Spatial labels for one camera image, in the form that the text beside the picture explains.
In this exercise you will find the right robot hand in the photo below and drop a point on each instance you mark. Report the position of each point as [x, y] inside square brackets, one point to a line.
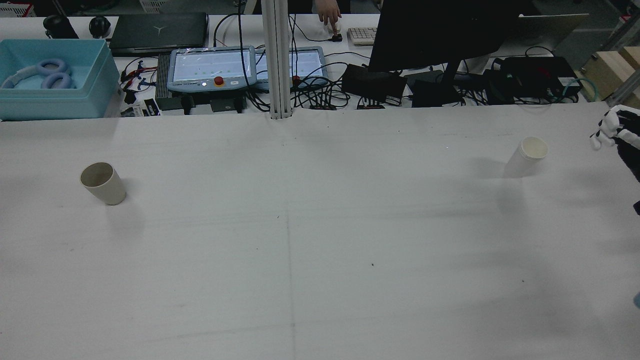
[627, 145]

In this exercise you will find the person's hand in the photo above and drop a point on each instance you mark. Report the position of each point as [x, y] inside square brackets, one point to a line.
[329, 12]

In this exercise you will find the white paper cup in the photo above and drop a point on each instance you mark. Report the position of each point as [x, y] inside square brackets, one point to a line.
[520, 162]

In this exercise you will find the beige paper cup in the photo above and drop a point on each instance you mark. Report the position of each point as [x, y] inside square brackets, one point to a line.
[109, 191]

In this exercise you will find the small black dongle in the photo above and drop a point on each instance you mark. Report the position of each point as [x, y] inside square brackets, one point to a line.
[337, 37]

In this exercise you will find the beige keyboard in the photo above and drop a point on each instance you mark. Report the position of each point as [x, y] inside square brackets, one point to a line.
[362, 36]

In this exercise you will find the grey teach pendant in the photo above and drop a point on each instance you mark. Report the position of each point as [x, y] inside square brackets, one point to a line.
[307, 62]

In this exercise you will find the black power brick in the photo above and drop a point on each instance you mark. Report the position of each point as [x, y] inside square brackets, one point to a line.
[372, 82]

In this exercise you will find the black connector block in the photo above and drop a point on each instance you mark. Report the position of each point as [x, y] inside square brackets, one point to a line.
[322, 106]
[371, 106]

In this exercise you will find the black Huawei monitor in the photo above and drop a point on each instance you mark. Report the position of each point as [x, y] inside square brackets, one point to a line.
[440, 35]

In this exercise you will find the large black electronics box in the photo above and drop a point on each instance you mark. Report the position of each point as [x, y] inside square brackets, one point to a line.
[535, 72]

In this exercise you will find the teach pendant with red button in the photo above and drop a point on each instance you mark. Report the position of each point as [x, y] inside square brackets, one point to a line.
[210, 65]

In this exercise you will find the beige board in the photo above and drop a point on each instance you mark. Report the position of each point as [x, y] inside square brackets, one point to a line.
[555, 30]

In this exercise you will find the black power adapter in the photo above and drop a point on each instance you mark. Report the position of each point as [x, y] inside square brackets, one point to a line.
[170, 104]
[227, 105]

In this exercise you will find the small black electronics box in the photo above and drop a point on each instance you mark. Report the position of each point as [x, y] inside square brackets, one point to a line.
[492, 87]

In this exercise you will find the black closed laptop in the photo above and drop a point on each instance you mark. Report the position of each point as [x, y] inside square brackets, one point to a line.
[160, 32]

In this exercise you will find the white plastic basket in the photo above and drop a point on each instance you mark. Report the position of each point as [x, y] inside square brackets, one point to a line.
[152, 6]

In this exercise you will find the black ribbed heat sink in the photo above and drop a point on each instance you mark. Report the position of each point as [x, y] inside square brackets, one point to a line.
[162, 75]

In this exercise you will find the black white label pack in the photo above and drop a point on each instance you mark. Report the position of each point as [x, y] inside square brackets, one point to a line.
[150, 106]

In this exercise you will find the red blue clip leads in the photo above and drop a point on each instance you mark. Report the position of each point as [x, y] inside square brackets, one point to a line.
[129, 94]

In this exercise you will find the white table cover sheet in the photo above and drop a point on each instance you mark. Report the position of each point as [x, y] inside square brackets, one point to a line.
[320, 240]

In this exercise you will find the black round device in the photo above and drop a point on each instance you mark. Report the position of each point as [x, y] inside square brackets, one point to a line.
[100, 27]

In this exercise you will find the black cylinder device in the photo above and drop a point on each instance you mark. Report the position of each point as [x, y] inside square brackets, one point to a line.
[60, 27]

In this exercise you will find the lavender white headphones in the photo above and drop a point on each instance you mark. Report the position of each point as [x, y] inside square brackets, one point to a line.
[52, 65]

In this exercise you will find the light blue plastic bin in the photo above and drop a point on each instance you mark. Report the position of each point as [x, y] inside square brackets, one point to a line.
[50, 107]

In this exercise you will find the aluminium frame profile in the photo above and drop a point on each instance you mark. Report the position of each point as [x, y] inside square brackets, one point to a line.
[620, 95]

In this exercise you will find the aluminium profile post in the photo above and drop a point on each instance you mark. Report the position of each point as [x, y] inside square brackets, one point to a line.
[277, 60]

